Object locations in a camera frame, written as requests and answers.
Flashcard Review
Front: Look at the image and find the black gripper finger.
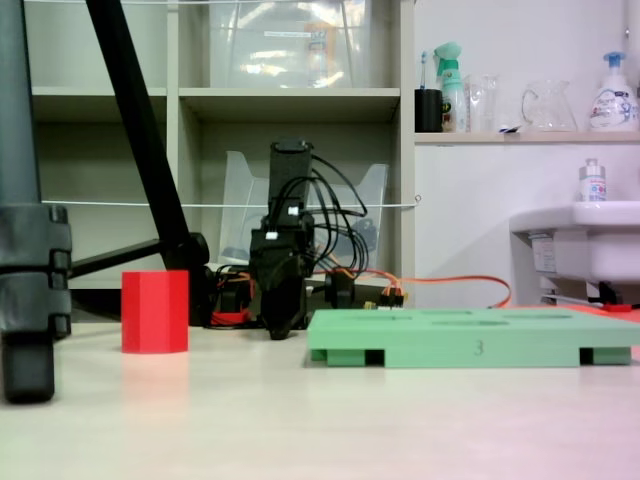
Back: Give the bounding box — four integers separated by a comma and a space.
263, 269, 309, 342
250, 252, 302, 304

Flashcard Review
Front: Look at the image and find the red octagonal pillar block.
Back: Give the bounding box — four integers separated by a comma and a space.
121, 269, 190, 355

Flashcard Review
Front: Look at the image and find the clear plastic file tray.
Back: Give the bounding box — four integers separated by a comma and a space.
218, 150, 390, 274

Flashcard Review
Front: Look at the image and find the black motor on table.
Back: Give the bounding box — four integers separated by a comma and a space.
324, 268, 357, 309

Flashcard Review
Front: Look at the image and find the red base clamp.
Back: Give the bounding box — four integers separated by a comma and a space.
209, 308, 253, 328

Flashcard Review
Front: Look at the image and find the small circuit board connector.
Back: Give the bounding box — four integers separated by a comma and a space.
364, 282, 409, 309

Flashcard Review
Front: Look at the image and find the black tripod brace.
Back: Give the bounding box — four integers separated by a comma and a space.
69, 238, 164, 280

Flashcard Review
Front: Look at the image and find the green shape-sorting board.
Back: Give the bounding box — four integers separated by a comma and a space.
305, 308, 640, 370

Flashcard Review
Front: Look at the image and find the black slanted tripod leg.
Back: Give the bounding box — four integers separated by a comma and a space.
84, 0, 211, 326

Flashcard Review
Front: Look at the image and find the clear plastic storage box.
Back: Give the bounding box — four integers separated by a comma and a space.
207, 0, 374, 90

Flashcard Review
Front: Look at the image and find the black cup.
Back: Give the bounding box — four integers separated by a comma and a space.
414, 88, 444, 134

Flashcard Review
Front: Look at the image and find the green spray bottle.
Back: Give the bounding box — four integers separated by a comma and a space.
433, 41, 469, 134

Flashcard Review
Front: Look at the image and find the clear glass beaker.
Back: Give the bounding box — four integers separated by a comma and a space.
467, 73, 501, 134

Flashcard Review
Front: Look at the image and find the grey tripod leg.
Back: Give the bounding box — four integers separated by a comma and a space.
0, 0, 74, 405

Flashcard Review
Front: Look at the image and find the clear glass pitcher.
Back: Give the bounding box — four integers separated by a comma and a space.
521, 79, 579, 133

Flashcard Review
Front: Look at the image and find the white sink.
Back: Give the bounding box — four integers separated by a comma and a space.
508, 200, 640, 297

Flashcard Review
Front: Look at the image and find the small clear sanitizer bottle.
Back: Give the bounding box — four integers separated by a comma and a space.
578, 157, 608, 203

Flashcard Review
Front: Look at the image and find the white foam soap bottle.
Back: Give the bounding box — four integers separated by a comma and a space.
587, 51, 640, 133

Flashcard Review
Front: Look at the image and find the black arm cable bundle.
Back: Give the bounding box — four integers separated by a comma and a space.
278, 153, 372, 274

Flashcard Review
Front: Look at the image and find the orange cable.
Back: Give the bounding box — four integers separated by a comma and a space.
319, 267, 512, 311

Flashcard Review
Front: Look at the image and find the white string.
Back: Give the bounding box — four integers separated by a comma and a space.
41, 194, 423, 210

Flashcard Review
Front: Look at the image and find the wooden wall ledge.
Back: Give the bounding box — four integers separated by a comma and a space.
414, 130, 640, 147

